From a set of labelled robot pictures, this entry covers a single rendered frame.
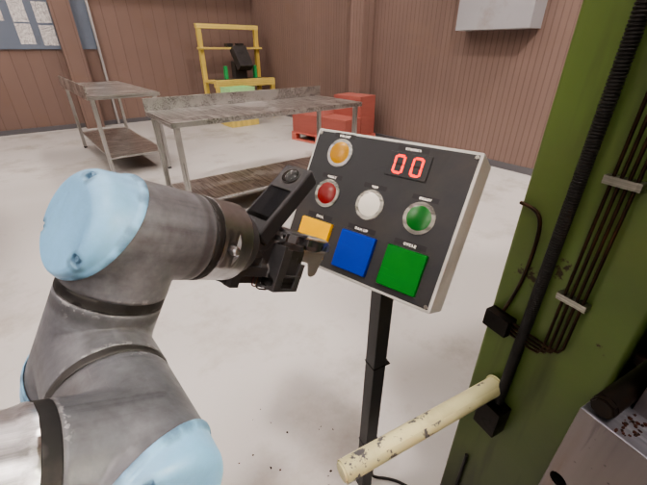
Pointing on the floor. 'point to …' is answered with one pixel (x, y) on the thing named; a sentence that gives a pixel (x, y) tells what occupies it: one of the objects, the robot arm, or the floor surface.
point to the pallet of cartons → (337, 118)
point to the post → (379, 330)
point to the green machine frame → (551, 171)
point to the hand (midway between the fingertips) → (323, 242)
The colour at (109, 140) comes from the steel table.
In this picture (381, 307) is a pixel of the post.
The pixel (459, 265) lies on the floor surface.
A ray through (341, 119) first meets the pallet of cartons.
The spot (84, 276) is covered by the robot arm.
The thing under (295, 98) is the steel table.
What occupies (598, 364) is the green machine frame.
